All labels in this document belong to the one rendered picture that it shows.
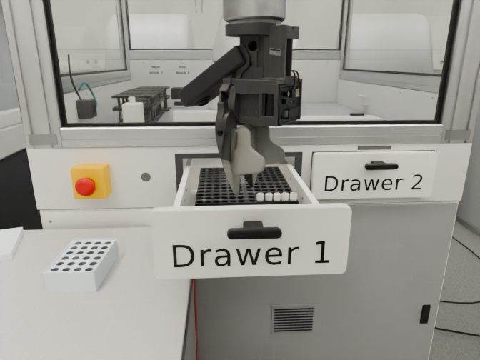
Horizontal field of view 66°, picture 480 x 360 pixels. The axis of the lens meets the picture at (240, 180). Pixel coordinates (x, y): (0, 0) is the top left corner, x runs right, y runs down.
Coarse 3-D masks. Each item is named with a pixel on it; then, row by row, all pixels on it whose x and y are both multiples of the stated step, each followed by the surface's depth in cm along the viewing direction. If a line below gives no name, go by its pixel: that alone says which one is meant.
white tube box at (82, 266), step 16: (80, 240) 73; (96, 240) 73; (112, 240) 73; (64, 256) 67; (80, 256) 66; (96, 256) 67; (112, 256) 70; (48, 272) 61; (64, 272) 61; (80, 272) 61; (96, 272) 62; (48, 288) 62; (64, 288) 62; (80, 288) 62; (96, 288) 62
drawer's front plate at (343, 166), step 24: (312, 168) 86; (336, 168) 85; (360, 168) 86; (408, 168) 86; (432, 168) 87; (312, 192) 87; (336, 192) 87; (360, 192) 88; (384, 192) 88; (408, 192) 88
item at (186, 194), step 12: (192, 168) 87; (288, 168) 86; (192, 180) 88; (288, 180) 87; (300, 180) 77; (180, 192) 70; (192, 192) 87; (300, 192) 74; (180, 204) 64; (192, 204) 80
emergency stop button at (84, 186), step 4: (80, 180) 78; (84, 180) 77; (88, 180) 78; (76, 184) 78; (80, 184) 77; (84, 184) 77; (88, 184) 78; (92, 184) 78; (76, 188) 78; (80, 188) 78; (84, 188) 78; (88, 188) 78; (92, 188) 78; (80, 192) 78; (84, 192) 78; (88, 192) 78; (92, 192) 79
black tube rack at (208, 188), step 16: (208, 176) 78; (224, 176) 77; (240, 176) 77; (256, 176) 77; (272, 176) 77; (208, 192) 68; (224, 192) 68; (240, 192) 68; (256, 192) 68; (272, 192) 68; (288, 192) 68
